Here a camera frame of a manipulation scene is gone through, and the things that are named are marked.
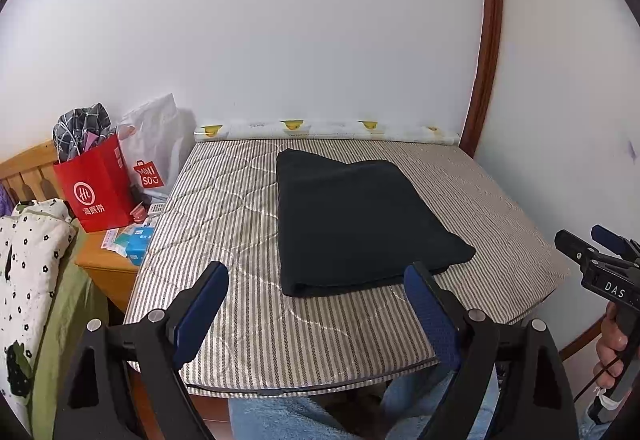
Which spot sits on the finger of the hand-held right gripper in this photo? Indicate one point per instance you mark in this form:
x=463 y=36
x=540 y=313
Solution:
x=607 y=236
x=572 y=245

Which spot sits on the person's blue jeans legs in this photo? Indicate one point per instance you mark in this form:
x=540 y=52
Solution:
x=280 y=420

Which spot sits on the grey plaid cloth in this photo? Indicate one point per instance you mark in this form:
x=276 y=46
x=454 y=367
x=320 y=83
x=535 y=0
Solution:
x=75 y=125

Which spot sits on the black sweatshirt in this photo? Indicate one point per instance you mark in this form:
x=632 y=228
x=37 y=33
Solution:
x=350 y=220

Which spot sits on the brown wooden baseboard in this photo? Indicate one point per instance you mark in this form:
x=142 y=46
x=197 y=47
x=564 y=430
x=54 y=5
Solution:
x=580 y=347

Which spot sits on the red paper bag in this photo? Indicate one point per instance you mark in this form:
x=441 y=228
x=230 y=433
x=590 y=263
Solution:
x=95 y=190

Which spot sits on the striped mattress pad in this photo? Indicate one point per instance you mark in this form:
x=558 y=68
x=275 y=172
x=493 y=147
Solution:
x=225 y=200

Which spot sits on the green bed sheet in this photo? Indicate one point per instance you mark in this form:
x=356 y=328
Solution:
x=65 y=310

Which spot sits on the wooden nightstand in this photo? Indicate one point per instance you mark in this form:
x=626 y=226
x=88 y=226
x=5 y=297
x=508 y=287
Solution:
x=100 y=265

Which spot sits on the brown wooden door frame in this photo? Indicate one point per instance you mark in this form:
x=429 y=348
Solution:
x=492 y=20

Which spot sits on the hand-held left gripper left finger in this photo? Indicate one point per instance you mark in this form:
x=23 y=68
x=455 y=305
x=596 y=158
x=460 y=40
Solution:
x=200 y=315

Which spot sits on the wooden headboard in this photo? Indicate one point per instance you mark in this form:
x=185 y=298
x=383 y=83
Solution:
x=30 y=170

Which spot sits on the white medicine packet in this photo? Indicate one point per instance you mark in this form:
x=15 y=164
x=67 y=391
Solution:
x=115 y=240

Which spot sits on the small red packet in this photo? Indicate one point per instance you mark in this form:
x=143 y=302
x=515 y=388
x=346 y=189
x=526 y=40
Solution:
x=139 y=211

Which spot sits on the white floral quilt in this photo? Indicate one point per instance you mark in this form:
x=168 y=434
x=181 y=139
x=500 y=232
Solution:
x=35 y=250

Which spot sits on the person's right hand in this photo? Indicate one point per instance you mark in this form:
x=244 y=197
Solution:
x=607 y=335

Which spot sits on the blue small box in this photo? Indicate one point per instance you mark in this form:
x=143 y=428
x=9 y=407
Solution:
x=137 y=251

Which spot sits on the white plastic bag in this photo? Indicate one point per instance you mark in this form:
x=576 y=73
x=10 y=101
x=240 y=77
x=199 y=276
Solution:
x=155 y=140

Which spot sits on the purple cloth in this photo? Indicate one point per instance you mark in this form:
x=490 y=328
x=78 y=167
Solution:
x=4 y=202

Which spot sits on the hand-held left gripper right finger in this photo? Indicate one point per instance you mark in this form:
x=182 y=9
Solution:
x=432 y=315

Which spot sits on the wooden bed frame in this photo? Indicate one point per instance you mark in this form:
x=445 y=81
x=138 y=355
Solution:
x=210 y=415

